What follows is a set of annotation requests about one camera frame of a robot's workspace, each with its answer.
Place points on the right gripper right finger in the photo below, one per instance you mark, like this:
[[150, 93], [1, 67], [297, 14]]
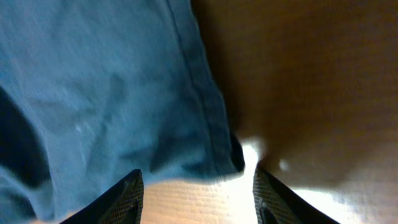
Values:
[[275, 203]]

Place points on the navy blue shorts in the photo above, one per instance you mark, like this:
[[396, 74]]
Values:
[[93, 89]]

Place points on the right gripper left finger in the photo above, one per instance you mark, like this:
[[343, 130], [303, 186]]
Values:
[[121, 204]]

